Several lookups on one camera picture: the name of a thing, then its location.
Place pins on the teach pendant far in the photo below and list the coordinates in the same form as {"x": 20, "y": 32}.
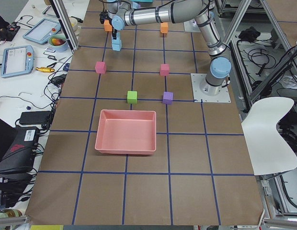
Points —
{"x": 42, "y": 31}

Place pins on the green foam block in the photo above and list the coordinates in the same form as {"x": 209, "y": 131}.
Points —
{"x": 132, "y": 97}

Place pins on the orange foam block far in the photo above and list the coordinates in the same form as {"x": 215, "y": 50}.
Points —
{"x": 164, "y": 28}

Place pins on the aluminium frame post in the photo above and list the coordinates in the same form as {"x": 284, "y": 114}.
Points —
{"x": 66, "y": 27}

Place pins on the purple foam block right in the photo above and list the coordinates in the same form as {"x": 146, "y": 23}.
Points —
{"x": 167, "y": 98}

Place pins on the teach pendant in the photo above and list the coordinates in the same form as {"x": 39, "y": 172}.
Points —
{"x": 42, "y": 31}
{"x": 17, "y": 61}

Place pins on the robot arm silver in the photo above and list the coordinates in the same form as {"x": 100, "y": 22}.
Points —
{"x": 122, "y": 14}

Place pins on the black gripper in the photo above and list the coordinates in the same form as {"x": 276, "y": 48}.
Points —
{"x": 114, "y": 31}

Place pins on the gold metal tool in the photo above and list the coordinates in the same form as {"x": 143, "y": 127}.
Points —
{"x": 45, "y": 69}

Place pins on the black power adapter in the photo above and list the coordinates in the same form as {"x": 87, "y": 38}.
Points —
{"x": 34, "y": 118}

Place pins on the blue bowl with fruit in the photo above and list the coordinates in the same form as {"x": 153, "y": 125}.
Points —
{"x": 58, "y": 42}

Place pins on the orange foam block near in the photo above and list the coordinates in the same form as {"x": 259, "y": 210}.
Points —
{"x": 107, "y": 26}

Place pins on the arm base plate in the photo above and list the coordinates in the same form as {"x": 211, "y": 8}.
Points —
{"x": 205, "y": 93}

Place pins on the orange foam block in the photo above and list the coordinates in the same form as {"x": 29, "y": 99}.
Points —
{"x": 164, "y": 28}
{"x": 107, "y": 26}

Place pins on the red foam block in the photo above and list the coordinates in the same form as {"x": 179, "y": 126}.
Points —
{"x": 164, "y": 69}
{"x": 100, "y": 67}

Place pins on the light blue block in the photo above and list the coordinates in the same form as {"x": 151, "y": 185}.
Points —
{"x": 117, "y": 37}
{"x": 116, "y": 45}

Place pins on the black computer box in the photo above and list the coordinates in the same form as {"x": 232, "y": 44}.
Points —
{"x": 19, "y": 158}

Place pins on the red foam block near right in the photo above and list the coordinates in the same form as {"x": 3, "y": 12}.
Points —
{"x": 100, "y": 67}

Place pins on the teach pendant near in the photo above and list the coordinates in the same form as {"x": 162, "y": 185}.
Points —
{"x": 17, "y": 61}

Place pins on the white chair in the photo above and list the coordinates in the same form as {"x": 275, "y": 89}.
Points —
{"x": 269, "y": 152}

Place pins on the pink plastic bin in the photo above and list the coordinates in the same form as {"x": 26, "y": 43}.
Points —
{"x": 126, "y": 132}

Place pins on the red foam block far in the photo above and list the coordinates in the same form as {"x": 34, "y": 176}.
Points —
{"x": 164, "y": 69}

